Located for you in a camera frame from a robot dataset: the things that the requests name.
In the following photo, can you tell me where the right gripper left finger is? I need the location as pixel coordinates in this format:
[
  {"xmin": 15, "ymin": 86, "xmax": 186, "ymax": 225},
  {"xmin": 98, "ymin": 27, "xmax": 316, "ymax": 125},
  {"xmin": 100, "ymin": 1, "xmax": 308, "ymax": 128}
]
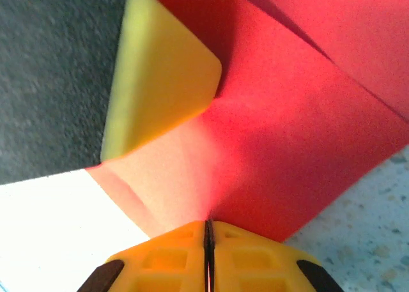
[{"xmin": 76, "ymin": 220, "xmax": 209, "ymax": 292}]

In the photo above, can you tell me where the red paper sheet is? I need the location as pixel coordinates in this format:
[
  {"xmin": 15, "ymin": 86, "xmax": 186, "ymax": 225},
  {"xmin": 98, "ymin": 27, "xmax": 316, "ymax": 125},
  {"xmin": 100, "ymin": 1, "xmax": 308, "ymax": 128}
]
[{"xmin": 86, "ymin": 0, "xmax": 409, "ymax": 243}]

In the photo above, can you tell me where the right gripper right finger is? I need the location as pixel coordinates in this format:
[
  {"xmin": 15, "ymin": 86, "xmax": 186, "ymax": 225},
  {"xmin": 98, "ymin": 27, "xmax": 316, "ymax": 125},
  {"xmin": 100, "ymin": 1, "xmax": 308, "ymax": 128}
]
[{"xmin": 209, "ymin": 220, "xmax": 344, "ymax": 292}]

